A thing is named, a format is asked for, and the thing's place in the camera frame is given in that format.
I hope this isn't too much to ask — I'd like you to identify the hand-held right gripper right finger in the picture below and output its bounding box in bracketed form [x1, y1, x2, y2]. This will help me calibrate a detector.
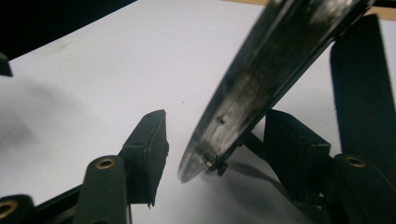
[263, 108, 332, 203]

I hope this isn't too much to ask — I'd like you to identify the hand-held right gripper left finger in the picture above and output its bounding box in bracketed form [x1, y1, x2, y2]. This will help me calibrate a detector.
[119, 108, 170, 208]

